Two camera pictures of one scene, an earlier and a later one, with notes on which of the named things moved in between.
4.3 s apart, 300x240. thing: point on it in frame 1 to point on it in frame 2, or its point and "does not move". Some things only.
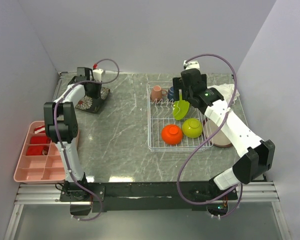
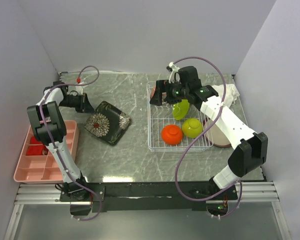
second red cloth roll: [37, 150] does not move
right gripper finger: [177, 85] to [157, 99]
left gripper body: [95, 88] to [73, 101]
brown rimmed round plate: [219, 139] does not move
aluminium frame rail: [46, 193] does not move
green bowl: [192, 128] does not move
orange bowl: [172, 134] does not move
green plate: [180, 108] does not move
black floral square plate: [92, 105] to [108, 123]
